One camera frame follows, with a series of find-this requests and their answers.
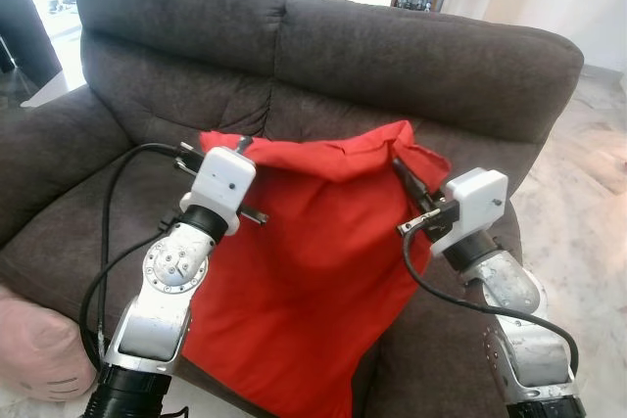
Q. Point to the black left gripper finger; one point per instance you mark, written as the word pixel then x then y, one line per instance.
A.
pixel 244 145

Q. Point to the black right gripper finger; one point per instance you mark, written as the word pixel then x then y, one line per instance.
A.
pixel 409 183

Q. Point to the red pillow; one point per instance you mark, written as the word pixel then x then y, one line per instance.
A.
pixel 304 271

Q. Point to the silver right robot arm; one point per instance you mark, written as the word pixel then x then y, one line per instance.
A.
pixel 519 320

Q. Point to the grey-brown two-seat sofa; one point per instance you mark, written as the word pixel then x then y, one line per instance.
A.
pixel 392 66

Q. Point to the pink pillow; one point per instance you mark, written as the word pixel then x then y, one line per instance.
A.
pixel 34 349

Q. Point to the dark brown door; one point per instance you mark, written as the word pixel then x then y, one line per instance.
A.
pixel 24 17

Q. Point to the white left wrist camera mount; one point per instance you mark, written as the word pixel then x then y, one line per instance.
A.
pixel 220 183

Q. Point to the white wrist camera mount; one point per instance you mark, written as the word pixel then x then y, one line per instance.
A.
pixel 475 208
pixel 220 183

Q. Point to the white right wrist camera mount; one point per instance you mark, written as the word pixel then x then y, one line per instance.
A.
pixel 475 208

